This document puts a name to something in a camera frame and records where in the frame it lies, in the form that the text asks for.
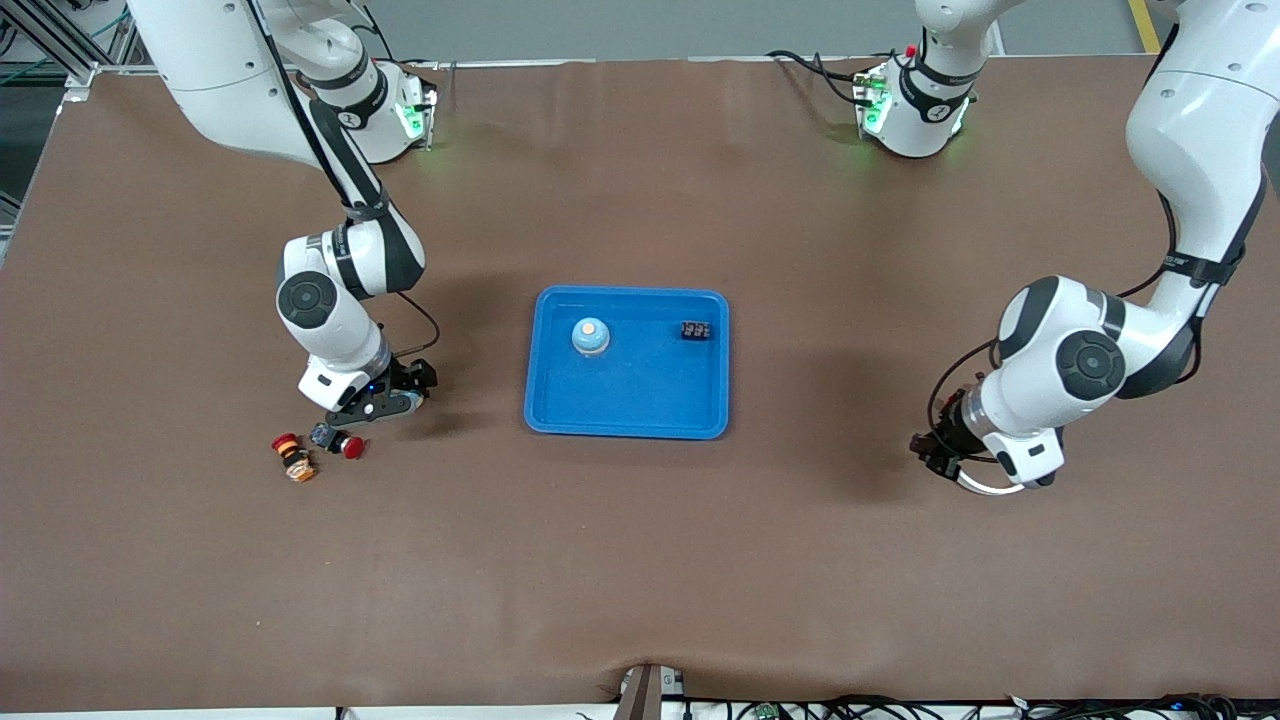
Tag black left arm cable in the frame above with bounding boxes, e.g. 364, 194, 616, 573
926, 190, 1201, 446

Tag aluminium camera stand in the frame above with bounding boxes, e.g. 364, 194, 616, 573
612, 663, 687, 720

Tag white half-ring pipe clamp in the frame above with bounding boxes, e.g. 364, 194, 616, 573
955, 468, 1029, 498

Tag blue plastic tray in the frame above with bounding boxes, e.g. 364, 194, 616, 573
524, 285, 732, 441

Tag orange and red push button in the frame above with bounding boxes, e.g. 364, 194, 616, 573
271, 432, 319, 484

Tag aluminium frame structure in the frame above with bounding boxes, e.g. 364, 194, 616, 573
0, 0, 136, 101

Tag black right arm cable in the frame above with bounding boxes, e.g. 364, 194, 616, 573
255, 0, 441, 358

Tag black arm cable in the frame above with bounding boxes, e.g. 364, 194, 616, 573
926, 190, 1201, 446
255, 0, 441, 358

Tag red emergency stop button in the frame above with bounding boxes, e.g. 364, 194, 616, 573
309, 422, 366, 461

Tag black base cable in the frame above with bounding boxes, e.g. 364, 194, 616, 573
766, 48, 873, 107

